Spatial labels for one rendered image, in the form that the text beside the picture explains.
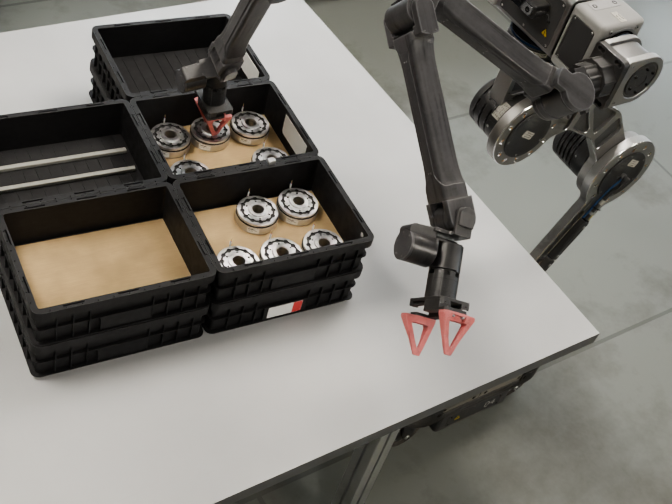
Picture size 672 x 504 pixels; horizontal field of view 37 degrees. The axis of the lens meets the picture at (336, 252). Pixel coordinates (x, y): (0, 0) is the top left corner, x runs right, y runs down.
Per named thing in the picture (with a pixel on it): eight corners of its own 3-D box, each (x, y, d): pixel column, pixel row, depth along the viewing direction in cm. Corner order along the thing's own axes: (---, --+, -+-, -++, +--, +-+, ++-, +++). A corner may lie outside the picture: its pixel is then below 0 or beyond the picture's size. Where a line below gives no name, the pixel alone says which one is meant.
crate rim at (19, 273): (169, 187, 235) (170, 180, 233) (217, 281, 219) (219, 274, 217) (-7, 218, 217) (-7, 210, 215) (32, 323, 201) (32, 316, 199)
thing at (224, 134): (221, 116, 264) (221, 114, 264) (235, 141, 259) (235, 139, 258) (185, 120, 260) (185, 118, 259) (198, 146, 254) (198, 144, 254)
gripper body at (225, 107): (208, 119, 249) (210, 96, 243) (193, 94, 254) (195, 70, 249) (233, 115, 251) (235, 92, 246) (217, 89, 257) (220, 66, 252)
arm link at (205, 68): (240, 70, 238) (226, 39, 239) (195, 81, 232) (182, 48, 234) (226, 93, 248) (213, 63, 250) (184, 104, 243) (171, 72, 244)
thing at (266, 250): (288, 234, 240) (288, 232, 240) (310, 263, 235) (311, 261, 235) (252, 246, 235) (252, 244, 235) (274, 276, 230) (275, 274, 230)
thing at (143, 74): (222, 47, 292) (228, 14, 284) (264, 113, 276) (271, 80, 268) (88, 62, 274) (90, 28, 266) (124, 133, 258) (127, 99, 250)
